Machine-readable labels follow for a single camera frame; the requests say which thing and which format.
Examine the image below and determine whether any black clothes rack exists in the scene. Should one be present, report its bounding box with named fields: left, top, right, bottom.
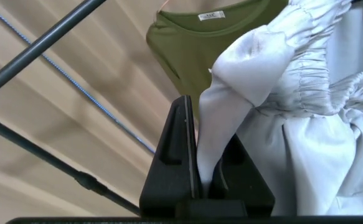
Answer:
left=0, top=0, right=141, bottom=217

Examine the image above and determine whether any pink clothes hanger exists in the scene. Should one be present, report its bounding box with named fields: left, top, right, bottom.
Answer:
left=156, top=0, right=171, bottom=14

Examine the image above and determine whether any pale grey garment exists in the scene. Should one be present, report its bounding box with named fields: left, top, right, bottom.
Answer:
left=196, top=0, right=363, bottom=217

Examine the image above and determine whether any beige curtain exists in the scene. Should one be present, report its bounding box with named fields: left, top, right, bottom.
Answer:
left=0, top=0, right=250, bottom=218

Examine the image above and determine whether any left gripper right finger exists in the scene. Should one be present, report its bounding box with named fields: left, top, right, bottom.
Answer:
left=207, top=133, right=276, bottom=218

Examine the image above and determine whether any green long-sleeved shirt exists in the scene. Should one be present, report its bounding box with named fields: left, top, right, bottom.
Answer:
left=146, top=0, right=290, bottom=121

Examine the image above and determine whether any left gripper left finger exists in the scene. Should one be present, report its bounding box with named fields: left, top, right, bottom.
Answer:
left=139, top=95, right=201, bottom=218

